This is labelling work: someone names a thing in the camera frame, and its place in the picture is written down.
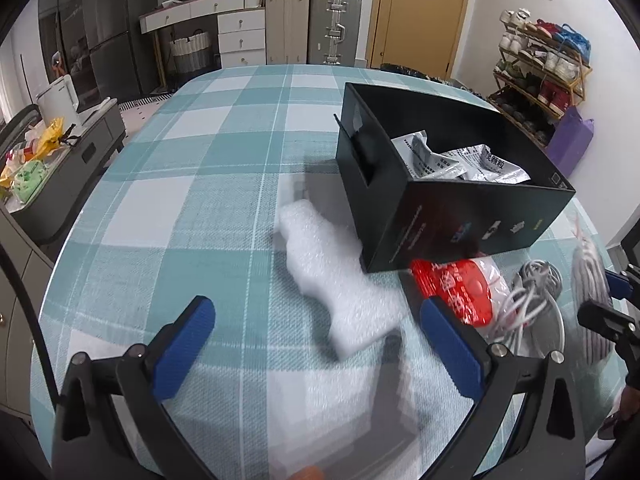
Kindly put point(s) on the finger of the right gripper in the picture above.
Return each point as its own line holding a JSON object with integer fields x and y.
{"x": 624, "y": 285}
{"x": 610, "y": 324}

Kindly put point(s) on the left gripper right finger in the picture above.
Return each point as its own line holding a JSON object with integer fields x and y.
{"x": 547, "y": 440}

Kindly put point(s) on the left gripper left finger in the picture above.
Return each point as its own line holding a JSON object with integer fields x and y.
{"x": 111, "y": 423}

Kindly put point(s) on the red white plastic packet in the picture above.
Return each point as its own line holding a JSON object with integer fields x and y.
{"x": 473, "y": 288}

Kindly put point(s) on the silver pouch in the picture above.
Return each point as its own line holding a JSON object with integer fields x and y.
{"x": 480, "y": 165}

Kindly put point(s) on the white foam sheet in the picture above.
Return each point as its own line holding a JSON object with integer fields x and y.
{"x": 324, "y": 262}

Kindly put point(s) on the black storage box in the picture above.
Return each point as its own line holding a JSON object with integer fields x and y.
{"x": 399, "y": 219}

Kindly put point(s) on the white printed foil pouch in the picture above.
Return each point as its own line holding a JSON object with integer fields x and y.
{"x": 422, "y": 163}

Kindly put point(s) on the purple bag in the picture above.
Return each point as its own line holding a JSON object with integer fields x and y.
{"x": 570, "y": 141}

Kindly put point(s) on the teal checkered tablecloth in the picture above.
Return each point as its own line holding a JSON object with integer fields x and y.
{"x": 190, "y": 208}

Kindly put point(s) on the green toy on table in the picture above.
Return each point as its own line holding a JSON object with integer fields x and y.
{"x": 27, "y": 180}

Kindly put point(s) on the wooden shoe rack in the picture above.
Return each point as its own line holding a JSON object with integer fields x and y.
{"x": 540, "y": 74}

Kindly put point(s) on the grey coffee table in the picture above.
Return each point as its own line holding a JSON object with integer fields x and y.
{"x": 69, "y": 174}

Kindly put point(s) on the woven laundry basket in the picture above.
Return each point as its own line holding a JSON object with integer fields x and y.
{"x": 192, "y": 55}

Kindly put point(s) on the wooden door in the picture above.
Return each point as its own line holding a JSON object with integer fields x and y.
{"x": 420, "y": 34}

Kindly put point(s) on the white drawer desk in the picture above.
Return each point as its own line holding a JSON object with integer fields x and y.
{"x": 236, "y": 28}

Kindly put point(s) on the dark grey refrigerator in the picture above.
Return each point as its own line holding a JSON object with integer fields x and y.
{"x": 121, "y": 55}

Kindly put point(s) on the silver suitcase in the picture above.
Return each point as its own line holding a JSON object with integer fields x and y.
{"x": 333, "y": 32}

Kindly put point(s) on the beige suitcase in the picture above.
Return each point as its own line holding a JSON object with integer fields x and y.
{"x": 286, "y": 31}

